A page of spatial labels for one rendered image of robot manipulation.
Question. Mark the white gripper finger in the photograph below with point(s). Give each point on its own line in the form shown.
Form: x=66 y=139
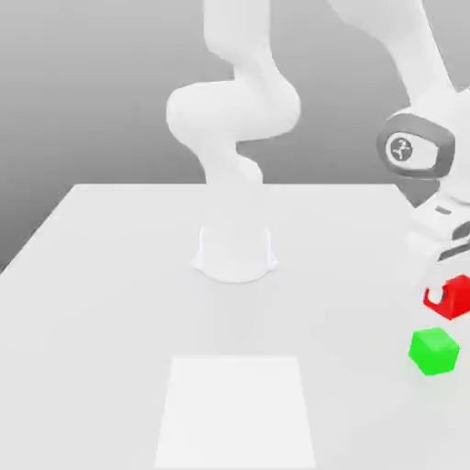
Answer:
x=436 y=294

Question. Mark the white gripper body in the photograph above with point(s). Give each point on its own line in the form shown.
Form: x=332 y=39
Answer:
x=453 y=266

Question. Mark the small red cube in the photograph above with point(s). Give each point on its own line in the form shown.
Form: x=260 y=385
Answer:
x=457 y=299

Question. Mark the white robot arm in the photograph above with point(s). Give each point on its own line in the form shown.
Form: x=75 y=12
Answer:
x=235 y=110

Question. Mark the small green cube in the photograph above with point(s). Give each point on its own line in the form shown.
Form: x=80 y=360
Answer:
x=433 y=354

